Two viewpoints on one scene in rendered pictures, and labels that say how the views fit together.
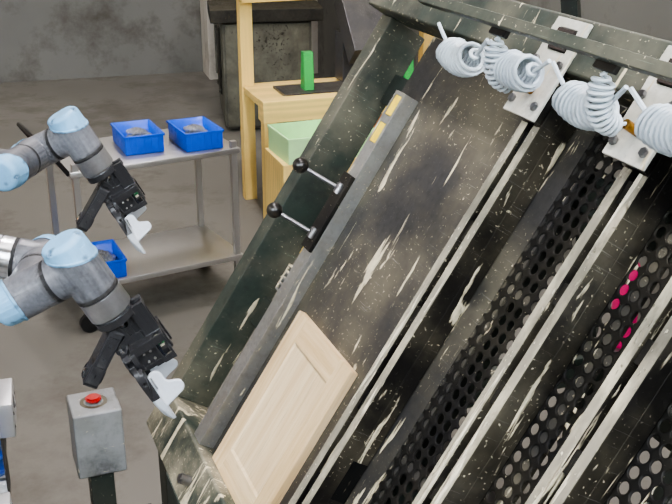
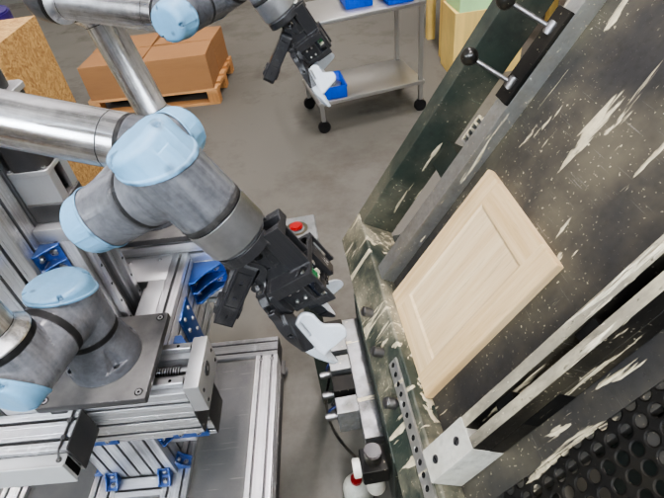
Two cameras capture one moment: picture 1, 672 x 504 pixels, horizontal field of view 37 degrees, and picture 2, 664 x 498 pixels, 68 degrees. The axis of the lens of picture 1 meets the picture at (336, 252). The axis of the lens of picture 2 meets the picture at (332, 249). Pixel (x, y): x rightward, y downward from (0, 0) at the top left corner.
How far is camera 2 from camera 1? 121 cm
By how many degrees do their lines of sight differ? 25
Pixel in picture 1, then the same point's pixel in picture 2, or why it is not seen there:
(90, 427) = not seen: hidden behind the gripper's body
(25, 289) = (97, 211)
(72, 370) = (312, 159)
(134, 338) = (275, 272)
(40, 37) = not seen: outside the picture
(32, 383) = (288, 167)
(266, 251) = (453, 98)
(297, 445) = (479, 325)
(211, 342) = (396, 182)
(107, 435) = not seen: hidden behind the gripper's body
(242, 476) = (419, 328)
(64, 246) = (128, 150)
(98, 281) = (200, 205)
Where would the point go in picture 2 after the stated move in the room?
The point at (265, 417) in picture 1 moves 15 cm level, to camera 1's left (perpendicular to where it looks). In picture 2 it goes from (445, 276) to (378, 270)
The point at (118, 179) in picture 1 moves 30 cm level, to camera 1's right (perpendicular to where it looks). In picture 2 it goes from (300, 25) to (448, 20)
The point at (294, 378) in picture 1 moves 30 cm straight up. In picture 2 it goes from (478, 245) to (495, 113)
